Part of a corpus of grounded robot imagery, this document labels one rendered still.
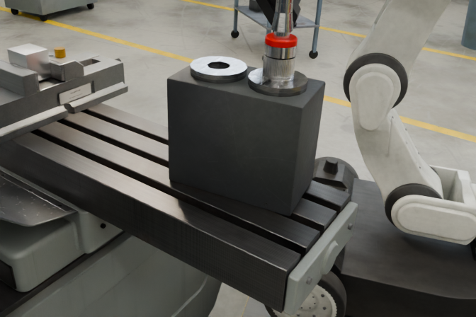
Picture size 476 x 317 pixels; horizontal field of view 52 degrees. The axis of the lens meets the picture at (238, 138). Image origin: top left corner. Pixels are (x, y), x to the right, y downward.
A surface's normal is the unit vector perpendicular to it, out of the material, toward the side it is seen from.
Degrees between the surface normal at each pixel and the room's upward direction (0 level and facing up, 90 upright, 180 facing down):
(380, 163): 90
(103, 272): 90
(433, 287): 0
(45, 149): 0
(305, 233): 0
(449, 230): 90
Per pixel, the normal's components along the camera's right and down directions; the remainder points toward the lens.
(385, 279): 0.04, -0.88
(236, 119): -0.42, 0.41
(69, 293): 0.83, 0.29
